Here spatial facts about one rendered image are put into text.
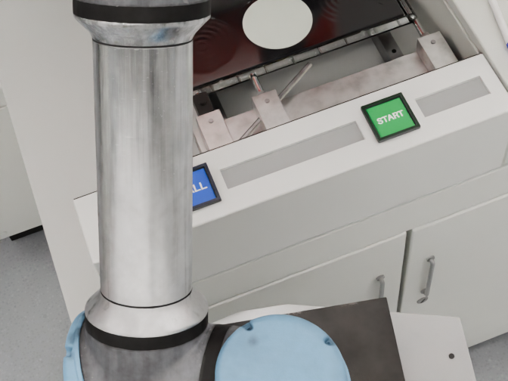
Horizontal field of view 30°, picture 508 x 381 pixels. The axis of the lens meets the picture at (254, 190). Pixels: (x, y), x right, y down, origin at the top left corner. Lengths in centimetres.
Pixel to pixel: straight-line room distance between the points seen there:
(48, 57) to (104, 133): 68
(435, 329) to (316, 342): 37
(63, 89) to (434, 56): 54
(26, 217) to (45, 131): 77
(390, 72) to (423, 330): 36
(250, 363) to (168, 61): 28
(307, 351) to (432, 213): 54
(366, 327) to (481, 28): 43
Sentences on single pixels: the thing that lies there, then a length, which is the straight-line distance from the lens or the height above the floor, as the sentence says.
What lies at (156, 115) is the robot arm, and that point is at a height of 130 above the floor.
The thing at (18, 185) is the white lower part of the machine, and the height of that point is 26.
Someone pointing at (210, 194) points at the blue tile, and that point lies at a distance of 114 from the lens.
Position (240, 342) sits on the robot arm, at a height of 114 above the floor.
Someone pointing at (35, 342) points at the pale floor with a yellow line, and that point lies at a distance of 218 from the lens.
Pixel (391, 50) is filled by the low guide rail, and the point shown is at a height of 85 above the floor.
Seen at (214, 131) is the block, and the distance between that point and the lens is 125.
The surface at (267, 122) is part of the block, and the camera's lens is 125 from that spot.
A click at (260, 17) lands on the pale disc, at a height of 90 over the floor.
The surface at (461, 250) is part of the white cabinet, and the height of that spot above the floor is 59.
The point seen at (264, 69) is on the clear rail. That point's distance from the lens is 131.
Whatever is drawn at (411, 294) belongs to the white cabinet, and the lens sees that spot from 159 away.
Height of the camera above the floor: 194
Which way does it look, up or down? 60 degrees down
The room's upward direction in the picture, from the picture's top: 9 degrees counter-clockwise
